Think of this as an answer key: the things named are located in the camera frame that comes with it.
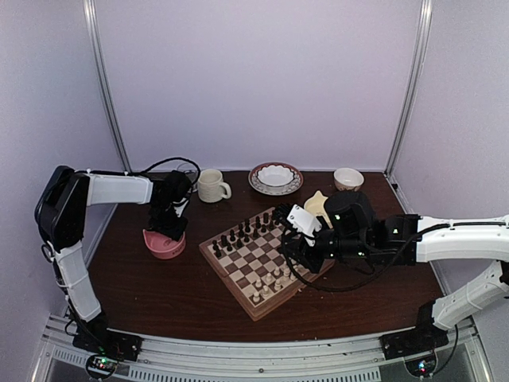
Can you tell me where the cream ribbed mug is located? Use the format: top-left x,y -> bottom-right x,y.
197,169 -> 231,204

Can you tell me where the white floral small bowl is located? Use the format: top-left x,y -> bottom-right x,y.
333,168 -> 364,191

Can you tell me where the wooden chess board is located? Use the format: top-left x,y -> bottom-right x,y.
198,207 -> 334,322

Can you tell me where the pink cat-ear bowl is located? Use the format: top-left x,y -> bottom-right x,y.
143,230 -> 186,260

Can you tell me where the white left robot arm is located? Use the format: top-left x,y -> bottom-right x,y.
34,166 -> 193,322

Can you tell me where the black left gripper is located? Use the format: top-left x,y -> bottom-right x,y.
148,202 -> 188,241

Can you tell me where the white chess knight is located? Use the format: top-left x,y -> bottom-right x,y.
262,285 -> 270,298

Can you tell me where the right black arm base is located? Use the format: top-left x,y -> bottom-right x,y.
380,326 -> 449,360

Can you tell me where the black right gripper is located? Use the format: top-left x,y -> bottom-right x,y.
278,216 -> 371,275

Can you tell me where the black cable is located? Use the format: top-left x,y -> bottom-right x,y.
138,157 -> 202,196
280,234 -> 418,294

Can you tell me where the front aluminium rail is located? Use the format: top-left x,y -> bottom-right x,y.
28,315 -> 495,381

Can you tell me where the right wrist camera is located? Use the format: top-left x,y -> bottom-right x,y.
274,204 -> 322,247

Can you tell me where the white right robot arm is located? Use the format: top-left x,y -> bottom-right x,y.
273,191 -> 508,352

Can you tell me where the patterned brown rim plate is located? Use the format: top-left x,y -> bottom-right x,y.
248,162 -> 304,196

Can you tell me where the left aluminium frame post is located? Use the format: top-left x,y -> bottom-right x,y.
83,0 -> 132,172

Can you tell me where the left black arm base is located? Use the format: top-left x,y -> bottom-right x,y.
72,330 -> 142,361

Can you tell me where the right black cable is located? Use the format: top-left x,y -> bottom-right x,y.
280,234 -> 418,294

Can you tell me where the aluminium frame post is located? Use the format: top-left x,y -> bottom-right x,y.
83,0 -> 132,172
384,0 -> 433,179

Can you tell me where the yellow cat-ear bowl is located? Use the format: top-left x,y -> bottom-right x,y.
304,190 -> 332,227

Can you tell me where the left black cable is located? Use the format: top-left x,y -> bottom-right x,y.
138,157 -> 202,196

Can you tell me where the white scalloped bowl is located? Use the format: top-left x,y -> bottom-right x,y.
258,165 -> 293,187

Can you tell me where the white chess queen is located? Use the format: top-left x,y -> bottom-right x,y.
282,267 -> 290,284

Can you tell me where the right aluminium frame post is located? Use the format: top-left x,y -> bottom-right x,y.
384,0 -> 433,179

